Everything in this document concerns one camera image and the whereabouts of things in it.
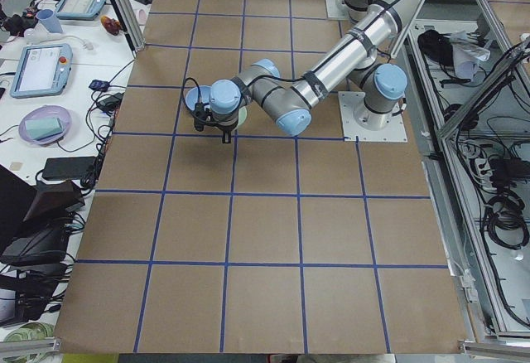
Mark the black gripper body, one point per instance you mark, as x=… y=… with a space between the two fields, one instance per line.
x=224 y=128

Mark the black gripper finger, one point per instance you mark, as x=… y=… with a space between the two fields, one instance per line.
x=226 y=137

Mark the green bowl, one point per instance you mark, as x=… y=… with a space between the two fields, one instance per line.
x=242 y=116

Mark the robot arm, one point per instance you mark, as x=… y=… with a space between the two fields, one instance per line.
x=290 y=107

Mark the blue bowl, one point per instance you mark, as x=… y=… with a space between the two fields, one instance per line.
x=197 y=95

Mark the purple plate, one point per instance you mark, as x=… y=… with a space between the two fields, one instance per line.
x=46 y=111

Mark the green sponge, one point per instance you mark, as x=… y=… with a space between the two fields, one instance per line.
x=38 y=129

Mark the teach pendant far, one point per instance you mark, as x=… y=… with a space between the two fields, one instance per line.
x=83 y=10

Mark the teach pendant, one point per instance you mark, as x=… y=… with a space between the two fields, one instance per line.
x=83 y=10
x=42 y=71

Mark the teach pendant near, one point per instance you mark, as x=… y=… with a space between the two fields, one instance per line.
x=42 y=71

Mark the blue plastic cup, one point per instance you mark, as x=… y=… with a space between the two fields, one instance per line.
x=48 y=19

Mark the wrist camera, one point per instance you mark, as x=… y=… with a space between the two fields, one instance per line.
x=201 y=117

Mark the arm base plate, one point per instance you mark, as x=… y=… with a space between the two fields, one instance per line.
x=336 y=10
x=361 y=125

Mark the aluminium frame post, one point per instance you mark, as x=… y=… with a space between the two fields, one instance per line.
x=130 y=26

